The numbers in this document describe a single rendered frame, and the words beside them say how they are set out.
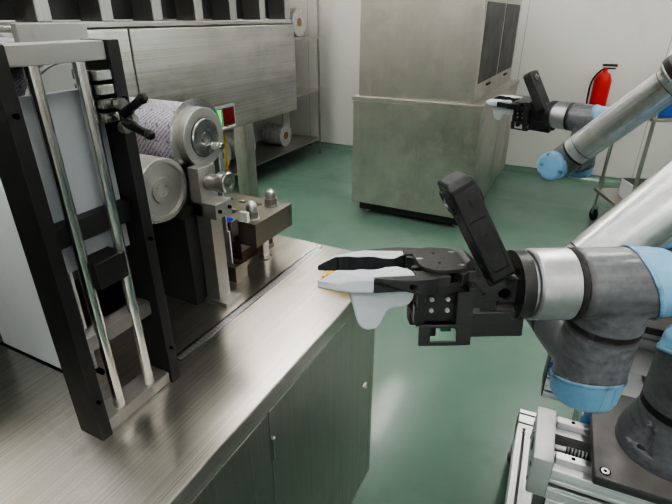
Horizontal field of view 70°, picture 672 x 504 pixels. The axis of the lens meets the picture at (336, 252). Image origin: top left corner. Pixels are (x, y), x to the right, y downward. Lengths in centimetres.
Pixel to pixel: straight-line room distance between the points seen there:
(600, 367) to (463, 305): 18
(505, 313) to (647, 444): 49
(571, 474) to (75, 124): 94
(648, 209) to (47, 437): 88
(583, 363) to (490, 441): 149
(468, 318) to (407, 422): 159
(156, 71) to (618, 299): 117
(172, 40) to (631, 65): 441
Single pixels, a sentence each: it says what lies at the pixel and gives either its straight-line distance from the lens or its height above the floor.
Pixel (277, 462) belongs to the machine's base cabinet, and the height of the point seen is 67.
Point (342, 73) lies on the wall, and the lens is 586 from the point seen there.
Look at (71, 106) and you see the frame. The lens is 70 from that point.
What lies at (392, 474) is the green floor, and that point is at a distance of 189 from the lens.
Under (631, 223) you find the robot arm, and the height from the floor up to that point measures 124.
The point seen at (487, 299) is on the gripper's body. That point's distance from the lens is 51.
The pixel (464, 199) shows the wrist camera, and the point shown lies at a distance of 46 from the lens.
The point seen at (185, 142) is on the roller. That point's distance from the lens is 97.
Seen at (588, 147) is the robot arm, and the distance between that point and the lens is 134.
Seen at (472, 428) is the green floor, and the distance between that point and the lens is 209.
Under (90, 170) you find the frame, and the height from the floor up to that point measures 128.
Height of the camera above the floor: 147
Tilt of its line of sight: 26 degrees down
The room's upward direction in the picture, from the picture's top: straight up
